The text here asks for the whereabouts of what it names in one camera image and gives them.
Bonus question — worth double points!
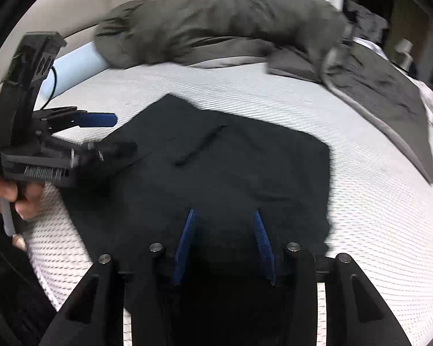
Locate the black pants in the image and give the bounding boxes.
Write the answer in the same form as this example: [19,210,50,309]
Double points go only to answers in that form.
[59,93,335,346]

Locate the person left hand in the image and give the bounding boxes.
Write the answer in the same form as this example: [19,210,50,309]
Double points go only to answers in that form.
[0,177,46,253]

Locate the light blue bolster pillow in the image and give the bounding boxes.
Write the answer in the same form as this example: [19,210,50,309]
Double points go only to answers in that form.
[39,42,109,100]

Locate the white honeycomb mattress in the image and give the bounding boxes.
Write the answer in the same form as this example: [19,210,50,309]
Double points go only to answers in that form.
[54,63,433,345]

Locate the dark grey duvet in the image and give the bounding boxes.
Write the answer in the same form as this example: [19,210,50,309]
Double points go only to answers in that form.
[94,0,433,183]

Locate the white chair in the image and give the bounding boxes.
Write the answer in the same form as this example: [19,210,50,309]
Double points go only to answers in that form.
[393,38,413,72]

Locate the clothes pile on rack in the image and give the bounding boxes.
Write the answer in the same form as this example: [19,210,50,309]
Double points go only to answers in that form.
[343,0,389,44]

